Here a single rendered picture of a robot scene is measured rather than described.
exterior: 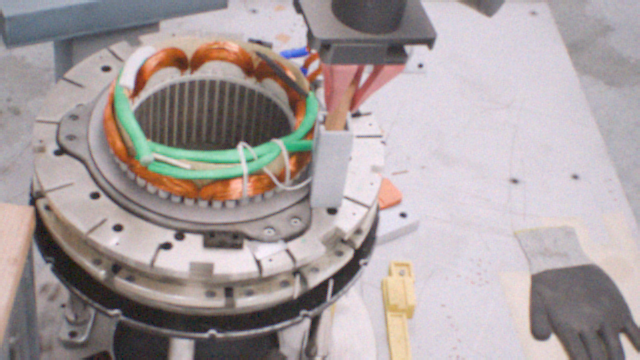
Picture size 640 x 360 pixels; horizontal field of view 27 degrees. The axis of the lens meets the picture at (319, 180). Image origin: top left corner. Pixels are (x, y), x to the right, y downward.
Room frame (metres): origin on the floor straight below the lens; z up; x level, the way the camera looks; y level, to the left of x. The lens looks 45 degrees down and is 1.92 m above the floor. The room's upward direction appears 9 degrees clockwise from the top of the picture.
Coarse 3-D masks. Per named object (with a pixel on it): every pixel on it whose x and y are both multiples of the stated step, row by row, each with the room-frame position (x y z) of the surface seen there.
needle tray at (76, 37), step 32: (0, 0) 1.05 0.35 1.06; (32, 0) 1.11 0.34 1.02; (64, 0) 1.12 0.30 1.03; (96, 0) 1.08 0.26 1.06; (128, 0) 1.10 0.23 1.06; (160, 0) 1.11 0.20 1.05; (192, 0) 1.13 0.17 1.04; (224, 0) 1.15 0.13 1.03; (0, 32) 1.05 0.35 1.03; (32, 32) 1.04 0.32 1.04; (64, 32) 1.06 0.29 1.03; (96, 32) 1.08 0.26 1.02; (128, 32) 1.11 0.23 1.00; (64, 64) 1.11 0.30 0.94
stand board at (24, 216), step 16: (0, 208) 0.77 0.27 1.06; (16, 208) 0.77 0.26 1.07; (32, 208) 0.78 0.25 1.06; (0, 224) 0.75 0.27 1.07; (16, 224) 0.75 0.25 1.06; (32, 224) 0.76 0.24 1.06; (0, 240) 0.73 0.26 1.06; (16, 240) 0.74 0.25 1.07; (0, 256) 0.72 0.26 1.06; (16, 256) 0.72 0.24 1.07; (0, 272) 0.70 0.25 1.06; (16, 272) 0.70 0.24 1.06; (0, 288) 0.68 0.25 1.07; (16, 288) 0.70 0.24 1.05; (0, 304) 0.66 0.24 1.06; (0, 320) 0.65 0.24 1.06; (0, 336) 0.64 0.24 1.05
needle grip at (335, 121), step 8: (352, 80) 0.82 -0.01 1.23; (352, 88) 0.81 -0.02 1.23; (344, 96) 0.81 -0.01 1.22; (352, 96) 0.81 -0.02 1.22; (344, 104) 0.81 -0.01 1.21; (328, 112) 0.81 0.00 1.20; (336, 112) 0.81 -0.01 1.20; (344, 112) 0.81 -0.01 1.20; (328, 120) 0.81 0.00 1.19; (336, 120) 0.81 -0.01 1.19; (344, 120) 0.81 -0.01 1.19; (328, 128) 0.81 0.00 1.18; (336, 128) 0.81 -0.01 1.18
